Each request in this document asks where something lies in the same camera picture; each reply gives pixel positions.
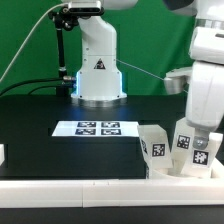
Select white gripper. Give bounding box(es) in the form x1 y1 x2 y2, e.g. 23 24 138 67
185 62 224 149

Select white round stool seat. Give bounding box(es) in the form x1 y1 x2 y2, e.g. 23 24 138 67
146 165 212 179

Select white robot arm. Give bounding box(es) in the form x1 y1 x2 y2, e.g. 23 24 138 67
163 0 224 150

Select white block at left edge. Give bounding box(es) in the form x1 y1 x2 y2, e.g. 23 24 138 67
0 144 5 166

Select white L-shaped obstacle frame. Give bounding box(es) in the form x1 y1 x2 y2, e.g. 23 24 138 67
0 143 224 209

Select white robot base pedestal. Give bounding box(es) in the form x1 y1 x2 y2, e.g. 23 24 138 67
71 16 127 107

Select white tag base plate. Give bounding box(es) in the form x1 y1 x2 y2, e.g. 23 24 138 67
53 121 138 137

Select black cables at base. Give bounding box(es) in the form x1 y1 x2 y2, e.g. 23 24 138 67
0 75 78 98

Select grey depth camera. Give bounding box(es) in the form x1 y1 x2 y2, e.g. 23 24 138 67
68 0 102 15

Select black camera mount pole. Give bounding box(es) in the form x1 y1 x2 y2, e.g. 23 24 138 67
48 7 78 97

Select grey camera cable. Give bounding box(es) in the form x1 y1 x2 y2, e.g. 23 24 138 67
0 2 70 84

